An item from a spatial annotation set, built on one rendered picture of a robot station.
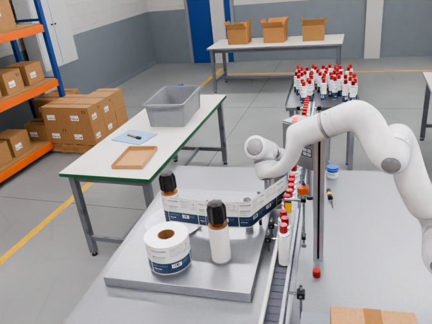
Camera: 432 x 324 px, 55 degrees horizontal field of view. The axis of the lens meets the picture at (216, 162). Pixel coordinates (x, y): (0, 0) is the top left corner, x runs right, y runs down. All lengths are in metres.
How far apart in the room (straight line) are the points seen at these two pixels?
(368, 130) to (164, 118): 2.63
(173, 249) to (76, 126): 3.90
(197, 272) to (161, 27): 8.65
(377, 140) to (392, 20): 7.97
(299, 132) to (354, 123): 0.18
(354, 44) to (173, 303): 8.00
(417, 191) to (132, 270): 1.23
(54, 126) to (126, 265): 3.94
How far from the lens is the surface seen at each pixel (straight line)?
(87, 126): 5.46
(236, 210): 2.01
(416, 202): 1.46
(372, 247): 2.11
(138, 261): 2.02
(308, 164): 1.74
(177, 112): 3.67
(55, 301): 3.38
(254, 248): 1.99
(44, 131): 5.93
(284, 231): 1.78
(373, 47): 9.21
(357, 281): 1.92
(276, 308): 1.71
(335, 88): 3.87
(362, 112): 1.34
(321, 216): 1.85
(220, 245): 1.85
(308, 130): 1.39
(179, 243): 1.83
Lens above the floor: 2.10
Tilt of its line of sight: 26 degrees down
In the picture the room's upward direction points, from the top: 6 degrees counter-clockwise
